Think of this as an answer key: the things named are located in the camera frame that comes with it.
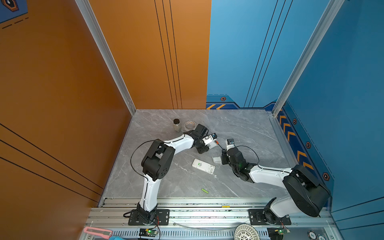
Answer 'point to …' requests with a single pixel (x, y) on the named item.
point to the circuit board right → (277, 233)
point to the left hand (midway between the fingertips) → (205, 145)
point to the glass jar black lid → (177, 126)
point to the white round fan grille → (246, 231)
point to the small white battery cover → (217, 159)
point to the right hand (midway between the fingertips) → (222, 151)
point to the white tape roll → (189, 125)
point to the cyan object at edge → (116, 238)
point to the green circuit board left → (148, 232)
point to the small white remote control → (212, 145)
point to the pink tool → (104, 233)
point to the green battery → (205, 191)
